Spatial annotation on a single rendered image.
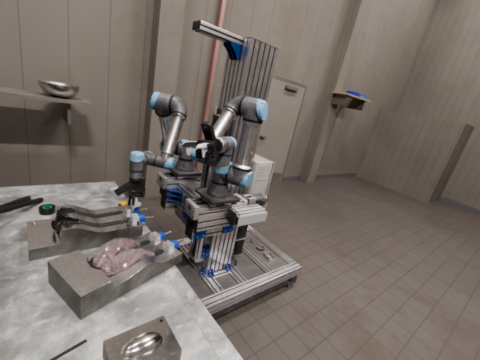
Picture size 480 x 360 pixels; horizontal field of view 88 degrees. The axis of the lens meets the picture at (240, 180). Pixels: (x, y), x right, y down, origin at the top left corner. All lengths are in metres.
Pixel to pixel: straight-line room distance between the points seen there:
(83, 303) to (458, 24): 10.15
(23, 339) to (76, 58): 2.96
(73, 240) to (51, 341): 0.49
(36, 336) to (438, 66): 9.94
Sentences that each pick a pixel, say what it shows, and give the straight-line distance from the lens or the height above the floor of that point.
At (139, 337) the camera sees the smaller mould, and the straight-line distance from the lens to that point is 1.04.
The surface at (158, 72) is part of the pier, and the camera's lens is 3.58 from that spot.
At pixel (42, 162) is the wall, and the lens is 3.78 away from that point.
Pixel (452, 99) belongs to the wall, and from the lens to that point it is 9.60.
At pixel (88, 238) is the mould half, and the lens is 1.49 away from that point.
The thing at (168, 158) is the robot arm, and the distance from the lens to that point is 1.56.
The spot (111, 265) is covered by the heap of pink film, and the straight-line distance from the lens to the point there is 1.25.
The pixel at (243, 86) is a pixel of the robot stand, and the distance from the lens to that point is 1.74.
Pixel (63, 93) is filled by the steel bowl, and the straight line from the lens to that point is 3.04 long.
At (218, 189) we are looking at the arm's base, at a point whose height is 1.09.
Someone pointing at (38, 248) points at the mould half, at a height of 0.86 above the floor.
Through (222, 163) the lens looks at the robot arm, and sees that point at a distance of 1.26.
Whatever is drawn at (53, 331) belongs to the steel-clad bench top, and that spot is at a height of 0.80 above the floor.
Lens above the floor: 1.67
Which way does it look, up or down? 18 degrees down
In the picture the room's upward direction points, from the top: 12 degrees clockwise
